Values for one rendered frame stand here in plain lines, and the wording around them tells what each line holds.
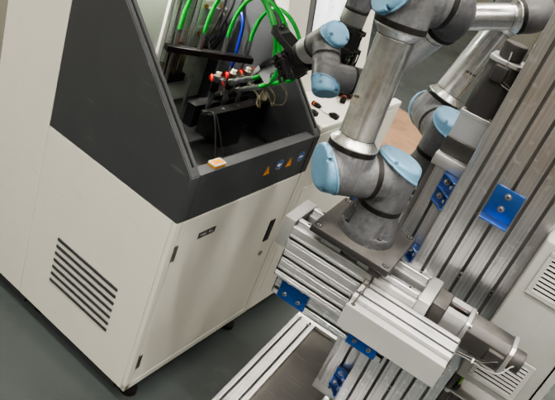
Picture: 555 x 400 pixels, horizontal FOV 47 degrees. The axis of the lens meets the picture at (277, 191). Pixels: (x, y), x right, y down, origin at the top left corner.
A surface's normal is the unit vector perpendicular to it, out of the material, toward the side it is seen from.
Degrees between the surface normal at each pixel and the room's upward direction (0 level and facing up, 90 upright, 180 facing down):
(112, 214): 90
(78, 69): 90
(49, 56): 90
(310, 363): 0
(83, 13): 90
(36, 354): 0
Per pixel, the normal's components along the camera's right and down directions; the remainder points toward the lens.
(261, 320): 0.33, -0.81
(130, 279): -0.56, 0.25
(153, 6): 0.76, 0.53
